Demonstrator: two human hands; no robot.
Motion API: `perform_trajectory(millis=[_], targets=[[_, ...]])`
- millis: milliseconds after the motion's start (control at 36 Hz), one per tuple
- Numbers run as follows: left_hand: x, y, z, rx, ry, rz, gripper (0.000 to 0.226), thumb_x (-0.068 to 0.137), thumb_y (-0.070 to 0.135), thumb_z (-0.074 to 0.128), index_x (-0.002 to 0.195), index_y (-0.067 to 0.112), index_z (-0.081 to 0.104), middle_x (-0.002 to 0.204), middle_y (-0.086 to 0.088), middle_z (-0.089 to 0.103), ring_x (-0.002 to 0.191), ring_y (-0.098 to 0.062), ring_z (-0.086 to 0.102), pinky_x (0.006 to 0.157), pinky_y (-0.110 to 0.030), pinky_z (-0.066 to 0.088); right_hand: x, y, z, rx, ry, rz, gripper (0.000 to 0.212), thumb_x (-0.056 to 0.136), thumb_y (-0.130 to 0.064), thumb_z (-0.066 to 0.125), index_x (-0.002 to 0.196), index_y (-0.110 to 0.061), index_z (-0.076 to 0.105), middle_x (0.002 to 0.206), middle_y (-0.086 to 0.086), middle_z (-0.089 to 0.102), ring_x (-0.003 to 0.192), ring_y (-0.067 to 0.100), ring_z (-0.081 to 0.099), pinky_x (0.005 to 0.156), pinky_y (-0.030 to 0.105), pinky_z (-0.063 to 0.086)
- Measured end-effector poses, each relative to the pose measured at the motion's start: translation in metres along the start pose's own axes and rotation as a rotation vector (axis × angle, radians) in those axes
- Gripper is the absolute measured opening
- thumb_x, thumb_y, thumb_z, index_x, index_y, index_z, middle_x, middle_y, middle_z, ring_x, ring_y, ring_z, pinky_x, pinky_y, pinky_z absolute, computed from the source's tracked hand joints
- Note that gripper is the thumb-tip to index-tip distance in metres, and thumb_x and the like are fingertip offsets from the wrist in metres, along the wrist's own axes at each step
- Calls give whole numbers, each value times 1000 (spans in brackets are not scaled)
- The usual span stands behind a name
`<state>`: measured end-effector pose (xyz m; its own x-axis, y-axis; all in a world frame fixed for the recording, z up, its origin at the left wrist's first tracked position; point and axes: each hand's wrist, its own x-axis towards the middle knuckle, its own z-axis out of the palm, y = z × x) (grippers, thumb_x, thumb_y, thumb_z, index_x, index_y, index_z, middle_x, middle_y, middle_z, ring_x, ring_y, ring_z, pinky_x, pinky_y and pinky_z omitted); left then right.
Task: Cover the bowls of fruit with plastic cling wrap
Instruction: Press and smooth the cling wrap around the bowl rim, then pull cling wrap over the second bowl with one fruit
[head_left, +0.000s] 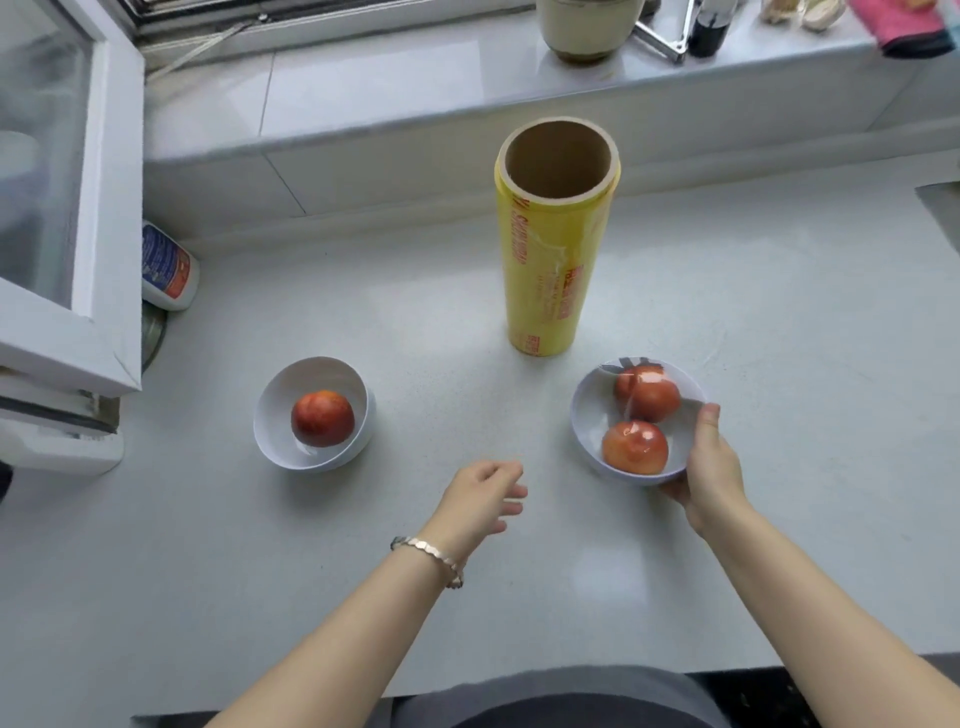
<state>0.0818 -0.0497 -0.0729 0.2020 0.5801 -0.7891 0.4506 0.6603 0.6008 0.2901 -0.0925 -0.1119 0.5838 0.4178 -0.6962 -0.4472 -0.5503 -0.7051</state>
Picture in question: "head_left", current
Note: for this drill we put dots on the person's left hand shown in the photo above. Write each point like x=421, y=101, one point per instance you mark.
x=469, y=510

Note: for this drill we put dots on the person's right hand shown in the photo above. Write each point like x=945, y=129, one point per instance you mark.
x=712, y=480

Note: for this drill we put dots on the white bowl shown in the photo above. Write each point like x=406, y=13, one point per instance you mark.
x=589, y=442
x=271, y=412

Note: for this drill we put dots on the clear cling film sheet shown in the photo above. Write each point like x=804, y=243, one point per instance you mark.
x=592, y=409

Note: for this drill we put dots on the yellow plastic wrap roll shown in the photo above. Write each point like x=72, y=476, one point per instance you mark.
x=544, y=300

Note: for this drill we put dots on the person's left forearm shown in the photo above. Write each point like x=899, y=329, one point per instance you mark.
x=337, y=652

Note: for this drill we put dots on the person's right forearm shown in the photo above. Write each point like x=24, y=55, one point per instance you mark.
x=825, y=637

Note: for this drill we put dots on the grey shirt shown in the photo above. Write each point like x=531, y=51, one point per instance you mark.
x=555, y=686

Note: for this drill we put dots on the black speckled bag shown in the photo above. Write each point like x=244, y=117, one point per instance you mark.
x=750, y=705

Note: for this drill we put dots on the steel sink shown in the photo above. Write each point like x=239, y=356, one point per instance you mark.
x=943, y=210

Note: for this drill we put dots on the white bottle blue orange label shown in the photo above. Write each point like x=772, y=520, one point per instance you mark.
x=169, y=266

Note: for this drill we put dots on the white appliance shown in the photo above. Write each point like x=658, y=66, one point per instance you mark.
x=52, y=450

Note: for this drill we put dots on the metal kitchen tool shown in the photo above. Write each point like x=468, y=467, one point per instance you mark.
x=664, y=41

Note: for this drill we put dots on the black spray bottle white cap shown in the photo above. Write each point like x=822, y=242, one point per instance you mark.
x=709, y=34

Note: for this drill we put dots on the white open window sash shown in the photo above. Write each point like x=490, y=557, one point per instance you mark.
x=116, y=225

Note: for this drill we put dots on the black rounded object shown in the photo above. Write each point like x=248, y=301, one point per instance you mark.
x=5, y=480

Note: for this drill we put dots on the beige ceramic pot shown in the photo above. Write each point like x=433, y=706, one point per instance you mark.
x=589, y=30

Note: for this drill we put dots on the garlic bulb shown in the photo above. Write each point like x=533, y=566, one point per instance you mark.
x=780, y=9
x=823, y=13

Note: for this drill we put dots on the pink cloth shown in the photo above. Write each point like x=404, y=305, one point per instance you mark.
x=900, y=30

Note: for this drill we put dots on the white fixed window frame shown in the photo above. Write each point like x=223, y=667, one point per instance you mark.
x=337, y=26

